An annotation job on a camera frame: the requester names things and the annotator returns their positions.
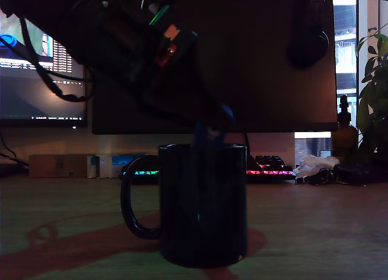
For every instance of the green potted plant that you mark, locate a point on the green potted plant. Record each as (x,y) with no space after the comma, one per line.
(376,104)

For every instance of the brown cardboard box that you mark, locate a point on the brown cardboard box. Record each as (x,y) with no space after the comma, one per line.
(54,166)

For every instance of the black pouch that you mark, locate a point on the black pouch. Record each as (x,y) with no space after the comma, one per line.
(354,172)

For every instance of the small white teal box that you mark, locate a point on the small white teal box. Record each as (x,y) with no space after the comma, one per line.
(93,167)

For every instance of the dark computer monitor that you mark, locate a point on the dark computer monitor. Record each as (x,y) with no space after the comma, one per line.
(272,80)

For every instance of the black headphones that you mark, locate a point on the black headphones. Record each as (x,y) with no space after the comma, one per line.
(312,49)

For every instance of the backlit black keyboard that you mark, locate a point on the backlit black keyboard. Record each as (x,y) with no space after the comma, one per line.
(272,168)

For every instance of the brown dropper bottle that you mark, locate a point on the brown dropper bottle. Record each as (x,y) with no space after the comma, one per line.
(344,140)

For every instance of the blue coffee capsule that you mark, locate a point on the blue coffee capsule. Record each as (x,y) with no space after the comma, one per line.
(209,136)

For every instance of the lit computer monitor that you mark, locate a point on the lit computer monitor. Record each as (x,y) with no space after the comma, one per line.
(24,107)

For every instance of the white box blue print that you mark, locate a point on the white box blue print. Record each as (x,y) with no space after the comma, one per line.
(121,165)

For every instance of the crumpled white tissue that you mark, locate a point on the crumpled white tissue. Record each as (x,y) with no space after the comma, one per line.
(315,163)

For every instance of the dark blue ceramic mug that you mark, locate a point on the dark blue ceramic mug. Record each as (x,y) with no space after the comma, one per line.
(200,207)

